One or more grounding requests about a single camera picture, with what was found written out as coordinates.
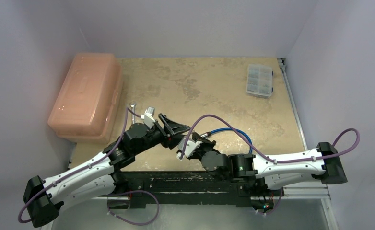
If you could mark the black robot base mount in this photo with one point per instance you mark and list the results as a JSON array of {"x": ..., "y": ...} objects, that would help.
[{"x": 191, "y": 188}]

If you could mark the aluminium frame rail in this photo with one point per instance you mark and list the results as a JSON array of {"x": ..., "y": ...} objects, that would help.
[{"x": 308, "y": 190}]

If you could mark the silver open-end wrench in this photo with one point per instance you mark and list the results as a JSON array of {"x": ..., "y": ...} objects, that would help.
[{"x": 132, "y": 107}]

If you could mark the clear compartment screw box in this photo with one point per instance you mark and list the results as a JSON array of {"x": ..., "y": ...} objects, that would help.
[{"x": 259, "y": 80}]

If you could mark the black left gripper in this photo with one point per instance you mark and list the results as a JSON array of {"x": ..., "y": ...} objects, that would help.
[{"x": 169, "y": 140}]

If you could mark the blue cable lock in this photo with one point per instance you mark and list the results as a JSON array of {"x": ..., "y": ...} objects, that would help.
[{"x": 228, "y": 142}]

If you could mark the pink translucent plastic toolbox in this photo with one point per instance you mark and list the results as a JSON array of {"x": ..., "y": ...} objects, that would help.
[{"x": 87, "y": 103}]

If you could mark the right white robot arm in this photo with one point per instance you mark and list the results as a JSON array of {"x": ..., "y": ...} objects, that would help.
[{"x": 272, "y": 172}]

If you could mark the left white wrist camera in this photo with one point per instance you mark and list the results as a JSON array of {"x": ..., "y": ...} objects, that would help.
[{"x": 147, "y": 117}]

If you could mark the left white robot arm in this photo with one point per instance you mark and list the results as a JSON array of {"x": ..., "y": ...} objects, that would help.
[{"x": 44, "y": 199}]

